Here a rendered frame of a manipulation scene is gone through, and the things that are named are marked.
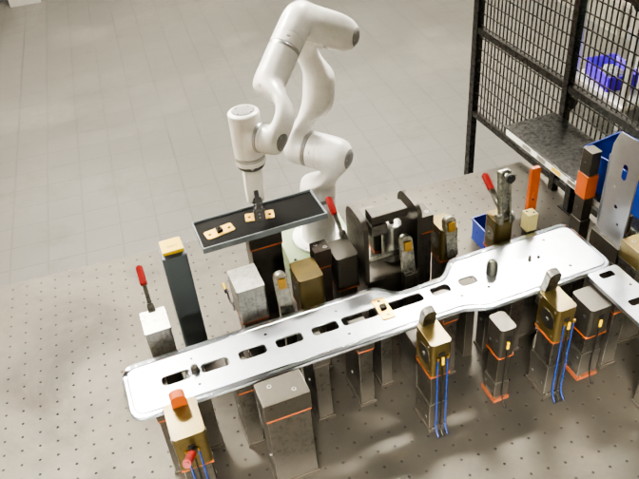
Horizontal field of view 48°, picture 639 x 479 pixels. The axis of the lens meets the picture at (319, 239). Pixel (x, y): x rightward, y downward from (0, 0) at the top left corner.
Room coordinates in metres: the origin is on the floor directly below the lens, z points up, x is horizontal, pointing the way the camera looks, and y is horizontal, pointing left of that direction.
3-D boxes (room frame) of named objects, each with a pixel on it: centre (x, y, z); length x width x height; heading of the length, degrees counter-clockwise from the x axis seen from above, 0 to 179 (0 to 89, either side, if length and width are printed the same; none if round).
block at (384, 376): (1.43, -0.15, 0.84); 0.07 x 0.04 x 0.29; 18
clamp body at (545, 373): (1.33, -0.61, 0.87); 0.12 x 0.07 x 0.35; 18
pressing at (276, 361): (1.40, -0.14, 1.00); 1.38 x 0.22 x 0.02; 108
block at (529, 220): (1.70, -0.64, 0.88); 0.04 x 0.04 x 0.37; 18
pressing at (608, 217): (1.63, -0.85, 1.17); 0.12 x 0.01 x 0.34; 18
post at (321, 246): (1.59, 0.00, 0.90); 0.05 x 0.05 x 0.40; 18
